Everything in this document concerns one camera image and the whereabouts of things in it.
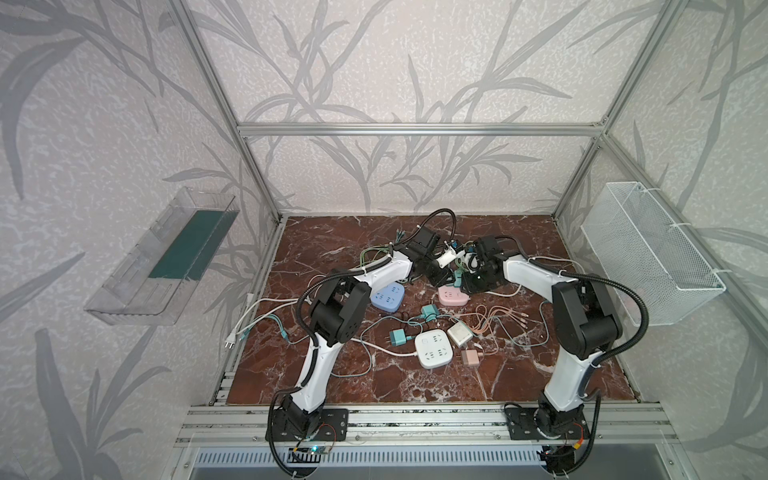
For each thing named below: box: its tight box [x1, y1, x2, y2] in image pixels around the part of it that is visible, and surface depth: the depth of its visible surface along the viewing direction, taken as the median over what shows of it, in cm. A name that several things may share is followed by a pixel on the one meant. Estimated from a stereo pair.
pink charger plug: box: [461, 349, 480, 367], surface depth 85 cm
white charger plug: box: [447, 320, 473, 347], surface depth 88 cm
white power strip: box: [415, 329, 453, 369], surface depth 86 cm
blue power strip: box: [371, 282, 405, 313], surface depth 96 cm
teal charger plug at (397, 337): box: [389, 328, 407, 347], surface depth 88 cm
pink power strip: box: [438, 285, 470, 306], surface depth 97 cm
